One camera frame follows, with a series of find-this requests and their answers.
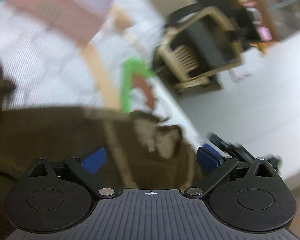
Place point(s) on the brown dotted knit sweater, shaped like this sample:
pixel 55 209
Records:
pixel 140 152

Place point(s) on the wooden shelf with items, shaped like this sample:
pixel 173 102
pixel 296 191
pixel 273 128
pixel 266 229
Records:
pixel 275 20

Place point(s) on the white cartoon play mat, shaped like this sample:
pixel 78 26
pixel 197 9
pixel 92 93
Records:
pixel 142 90

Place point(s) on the pink storage box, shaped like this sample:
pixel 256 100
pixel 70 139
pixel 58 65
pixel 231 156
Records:
pixel 80 20

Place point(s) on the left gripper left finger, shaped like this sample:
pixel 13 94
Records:
pixel 51 197

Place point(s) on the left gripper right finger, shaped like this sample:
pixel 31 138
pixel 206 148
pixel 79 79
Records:
pixel 245 196

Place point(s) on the beige mesh office chair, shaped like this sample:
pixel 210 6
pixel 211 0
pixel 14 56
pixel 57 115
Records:
pixel 197 44

